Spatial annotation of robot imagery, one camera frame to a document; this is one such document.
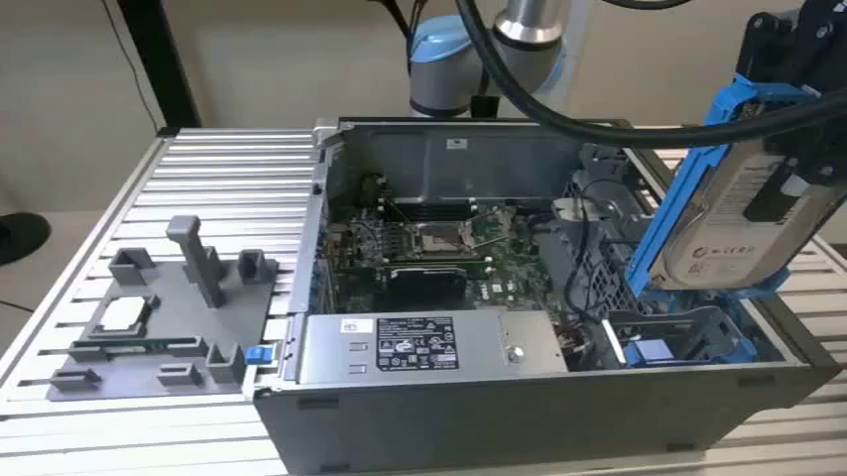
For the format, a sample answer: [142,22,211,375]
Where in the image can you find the black cables behind arm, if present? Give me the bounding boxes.
[378,0,424,46]

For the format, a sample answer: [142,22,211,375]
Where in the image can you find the silver power supply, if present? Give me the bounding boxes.
[298,310,572,387]

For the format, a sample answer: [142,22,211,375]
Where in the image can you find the power wire with black connector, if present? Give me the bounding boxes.
[554,316,594,359]

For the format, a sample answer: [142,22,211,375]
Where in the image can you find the thin wire locking lever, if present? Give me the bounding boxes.
[388,197,424,228]

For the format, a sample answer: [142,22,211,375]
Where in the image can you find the CPU socket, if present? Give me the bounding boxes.
[411,221,475,255]

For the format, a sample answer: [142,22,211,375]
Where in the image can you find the hard disk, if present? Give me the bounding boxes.
[624,72,833,302]

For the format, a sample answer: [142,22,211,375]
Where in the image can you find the black RAM slot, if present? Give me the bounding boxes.
[390,206,479,220]
[382,196,479,208]

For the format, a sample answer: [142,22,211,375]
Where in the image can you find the black metal post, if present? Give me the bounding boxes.
[116,0,204,129]

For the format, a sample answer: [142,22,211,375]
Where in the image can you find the black graphics card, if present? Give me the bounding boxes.
[386,266,468,312]

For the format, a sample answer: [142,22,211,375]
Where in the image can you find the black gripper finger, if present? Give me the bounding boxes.
[742,141,847,224]

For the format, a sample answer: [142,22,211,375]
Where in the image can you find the metal socket cover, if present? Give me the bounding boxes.
[462,205,519,252]

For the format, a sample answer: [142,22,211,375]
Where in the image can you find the dark grey PC case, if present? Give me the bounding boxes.
[254,116,842,475]

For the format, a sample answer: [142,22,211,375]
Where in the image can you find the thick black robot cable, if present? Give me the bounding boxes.
[454,0,847,150]

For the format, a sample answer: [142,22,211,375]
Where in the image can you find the green motherboard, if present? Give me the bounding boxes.
[327,197,564,313]

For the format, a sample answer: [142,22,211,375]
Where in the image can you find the dark round wire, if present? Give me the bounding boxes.
[566,178,636,318]

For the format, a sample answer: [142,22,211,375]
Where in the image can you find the silver CPU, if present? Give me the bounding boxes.
[96,299,148,332]

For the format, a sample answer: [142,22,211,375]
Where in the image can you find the grey metal disk bay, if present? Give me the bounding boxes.
[539,143,761,371]

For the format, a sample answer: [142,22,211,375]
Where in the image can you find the black round base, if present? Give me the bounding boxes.
[0,211,54,267]

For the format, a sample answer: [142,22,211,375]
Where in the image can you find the grey parts rack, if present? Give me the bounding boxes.
[46,215,280,403]

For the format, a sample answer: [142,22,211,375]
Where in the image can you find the green RAM stick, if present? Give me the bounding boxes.
[74,337,204,349]

